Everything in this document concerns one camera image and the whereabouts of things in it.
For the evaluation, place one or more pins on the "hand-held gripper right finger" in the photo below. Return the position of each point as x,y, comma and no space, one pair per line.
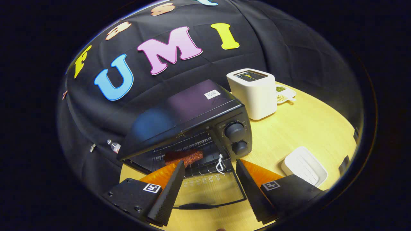
252,195

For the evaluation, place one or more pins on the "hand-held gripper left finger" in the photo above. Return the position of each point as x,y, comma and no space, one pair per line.
170,195

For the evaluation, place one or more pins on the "brown food piece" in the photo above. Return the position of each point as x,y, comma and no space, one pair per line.
184,157

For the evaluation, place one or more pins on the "black toaster oven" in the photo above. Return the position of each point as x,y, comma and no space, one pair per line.
192,102

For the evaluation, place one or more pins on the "white toaster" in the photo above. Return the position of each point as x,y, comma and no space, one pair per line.
253,96

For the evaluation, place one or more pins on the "white ribbed dish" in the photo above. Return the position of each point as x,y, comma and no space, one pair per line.
301,163

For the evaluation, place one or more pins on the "clear plastic bottle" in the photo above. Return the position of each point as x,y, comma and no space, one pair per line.
114,146

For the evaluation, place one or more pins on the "white dish with beans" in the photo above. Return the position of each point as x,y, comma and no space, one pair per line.
284,96

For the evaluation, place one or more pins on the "pink clothespin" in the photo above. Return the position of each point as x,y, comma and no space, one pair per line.
65,95

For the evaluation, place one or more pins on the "black backdrop cloth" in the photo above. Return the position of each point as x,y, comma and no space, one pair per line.
273,41

